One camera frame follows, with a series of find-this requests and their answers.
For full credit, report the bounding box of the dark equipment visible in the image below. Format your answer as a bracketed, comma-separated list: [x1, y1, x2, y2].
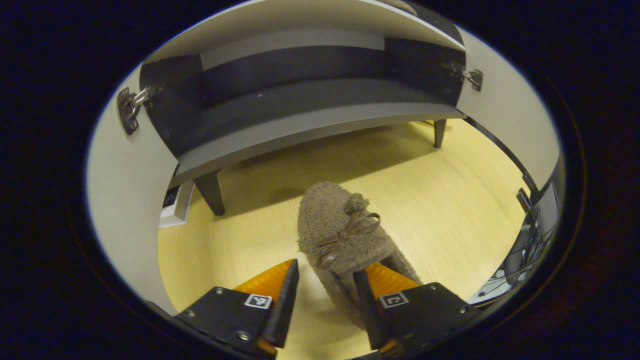
[470, 182, 562, 306]

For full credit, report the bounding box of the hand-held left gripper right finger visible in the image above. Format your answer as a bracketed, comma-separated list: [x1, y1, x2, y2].
[353, 262, 482, 357]

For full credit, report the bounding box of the white shoe cabinet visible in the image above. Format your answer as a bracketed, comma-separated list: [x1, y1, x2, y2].
[140, 0, 468, 217]

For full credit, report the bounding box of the metal door hinge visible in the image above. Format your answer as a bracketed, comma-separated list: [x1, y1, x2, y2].
[116, 86, 161, 136]
[442, 61, 484, 92]

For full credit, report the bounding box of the white cabinet door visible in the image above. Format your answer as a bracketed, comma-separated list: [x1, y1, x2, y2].
[454, 27, 561, 192]
[86, 65, 182, 316]

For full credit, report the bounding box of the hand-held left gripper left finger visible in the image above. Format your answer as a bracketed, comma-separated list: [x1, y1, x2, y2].
[174, 258, 301, 358]

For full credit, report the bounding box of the white paper booklet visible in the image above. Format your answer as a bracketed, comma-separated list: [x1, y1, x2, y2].
[159, 181, 196, 228]

